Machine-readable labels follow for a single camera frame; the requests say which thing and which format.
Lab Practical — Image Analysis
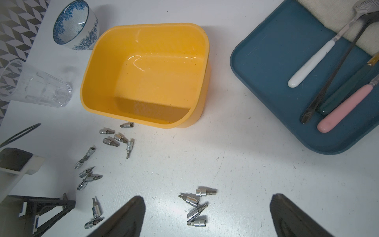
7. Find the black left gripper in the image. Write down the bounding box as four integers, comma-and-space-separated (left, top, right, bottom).
1, 195, 76, 237

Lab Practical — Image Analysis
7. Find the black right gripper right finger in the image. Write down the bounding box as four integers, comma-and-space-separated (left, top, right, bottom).
269, 194, 331, 237

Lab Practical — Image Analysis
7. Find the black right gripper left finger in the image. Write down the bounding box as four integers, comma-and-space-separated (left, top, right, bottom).
88, 196, 146, 237

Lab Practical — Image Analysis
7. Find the silver socket bit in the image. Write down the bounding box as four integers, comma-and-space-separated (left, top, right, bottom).
103, 138, 119, 147
126, 139, 134, 159
84, 174, 103, 182
77, 180, 88, 191
74, 156, 89, 169
79, 166, 95, 178
187, 203, 208, 222
99, 128, 115, 135
114, 133, 128, 144
195, 189, 217, 197
187, 219, 206, 227
92, 198, 102, 219
84, 217, 104, 229
86, 146, 96, 157
178, 194, 199, 207
120, 122, 134, 128

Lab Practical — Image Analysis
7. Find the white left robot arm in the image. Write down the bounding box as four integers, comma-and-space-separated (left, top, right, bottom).
1, 148, 76, 237

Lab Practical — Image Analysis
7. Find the yellow plastic storage box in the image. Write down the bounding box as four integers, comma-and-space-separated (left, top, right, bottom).
80, 23, 211, 129

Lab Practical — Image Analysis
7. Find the clear drinking glass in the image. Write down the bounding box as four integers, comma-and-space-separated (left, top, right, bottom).
1, 59, 73, 108

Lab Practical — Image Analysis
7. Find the teal plastic tray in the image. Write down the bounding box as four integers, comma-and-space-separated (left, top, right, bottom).
230, 1, 379, 155

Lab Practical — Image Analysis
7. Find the blue patterned ceramic bowl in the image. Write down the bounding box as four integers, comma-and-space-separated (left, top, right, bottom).
53, 1, 100, 50

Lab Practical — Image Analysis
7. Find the beige cloth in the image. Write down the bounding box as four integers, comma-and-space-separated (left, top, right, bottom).
298, 0, 379, 56

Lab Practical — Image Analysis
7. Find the black long spoon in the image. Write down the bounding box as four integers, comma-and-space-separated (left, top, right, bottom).
300, 12, 379, 124

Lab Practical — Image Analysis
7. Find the pink handled silver spoon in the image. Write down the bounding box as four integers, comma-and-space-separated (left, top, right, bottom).
317, 75, 379, 133

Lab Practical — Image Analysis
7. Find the gold spoon green handle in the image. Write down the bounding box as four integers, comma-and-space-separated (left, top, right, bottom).
317, 52, 379, 116

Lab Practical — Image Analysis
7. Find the white handled silver spoon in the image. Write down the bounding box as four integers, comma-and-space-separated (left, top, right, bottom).
288, 1, 379, 88

